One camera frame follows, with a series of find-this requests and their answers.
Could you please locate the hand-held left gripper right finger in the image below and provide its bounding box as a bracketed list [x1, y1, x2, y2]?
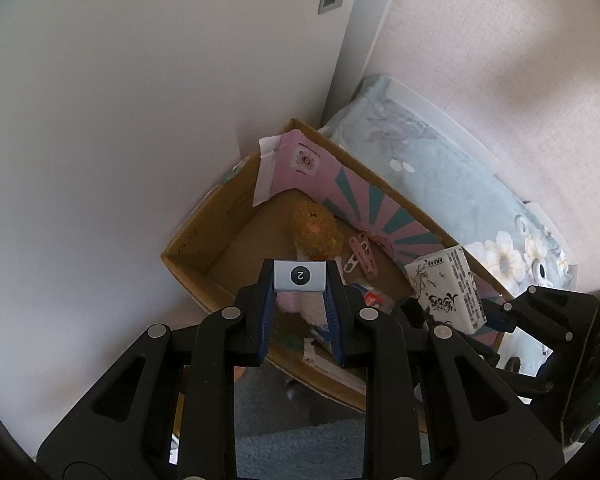
[325, 260, 566, 480]

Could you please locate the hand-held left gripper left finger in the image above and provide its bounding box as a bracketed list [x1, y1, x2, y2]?
[36, 258, 276, 480]

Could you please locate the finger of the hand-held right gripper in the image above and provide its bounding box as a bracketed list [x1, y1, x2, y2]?
[472, 340, 568, 406]
[482, 285, 600, 356]

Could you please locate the small grey box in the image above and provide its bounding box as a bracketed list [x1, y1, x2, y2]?
[273, 260, 328, 292]

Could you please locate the white printed tissue pack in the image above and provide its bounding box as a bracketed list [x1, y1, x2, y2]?
[404, 245, 487, 335]

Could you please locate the brown cardboard box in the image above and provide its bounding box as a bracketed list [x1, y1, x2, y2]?
[161, 118, 513, 411]

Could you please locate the white paper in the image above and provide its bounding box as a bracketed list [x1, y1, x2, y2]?
[302, 337, 368, 396]

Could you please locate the red and white packet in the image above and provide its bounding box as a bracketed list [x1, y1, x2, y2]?
[352, 282, 396, 313]

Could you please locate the pink clip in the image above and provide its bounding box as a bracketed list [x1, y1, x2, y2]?
[348, 232, 381, 281]

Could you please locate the yellow plush chick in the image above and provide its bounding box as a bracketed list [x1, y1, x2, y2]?
[291, 199, 345, 261]

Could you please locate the grey fluffy rug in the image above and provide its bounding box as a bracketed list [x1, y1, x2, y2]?
[232, 370, 431, 480]

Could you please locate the pink paper sheet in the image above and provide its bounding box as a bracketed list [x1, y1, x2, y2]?
[252, 129, 443, 268]

